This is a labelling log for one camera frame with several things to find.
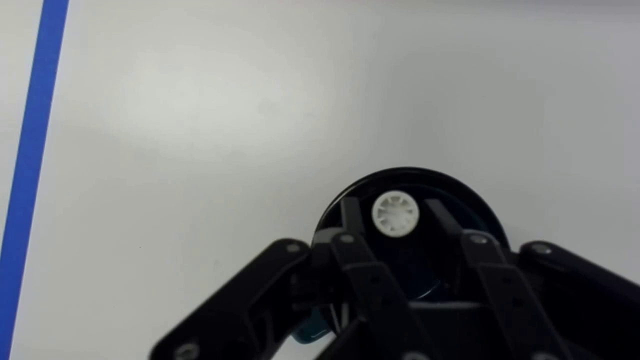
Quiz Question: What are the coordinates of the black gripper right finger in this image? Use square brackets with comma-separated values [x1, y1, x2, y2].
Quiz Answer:
[426, 198, 533, 319]

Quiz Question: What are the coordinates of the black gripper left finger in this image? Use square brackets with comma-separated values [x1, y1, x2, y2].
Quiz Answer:
[313, 195, 401, 314]

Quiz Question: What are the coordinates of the white capped marker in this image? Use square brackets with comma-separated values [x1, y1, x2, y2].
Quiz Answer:
[372, 190, 421, 238]

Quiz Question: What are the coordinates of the dark teal speckled mug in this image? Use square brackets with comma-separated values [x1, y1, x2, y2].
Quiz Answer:
[316, 167, 509, 344]

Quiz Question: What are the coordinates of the blue tape line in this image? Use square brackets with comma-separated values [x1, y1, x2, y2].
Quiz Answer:
[0, 0, 70, 360]

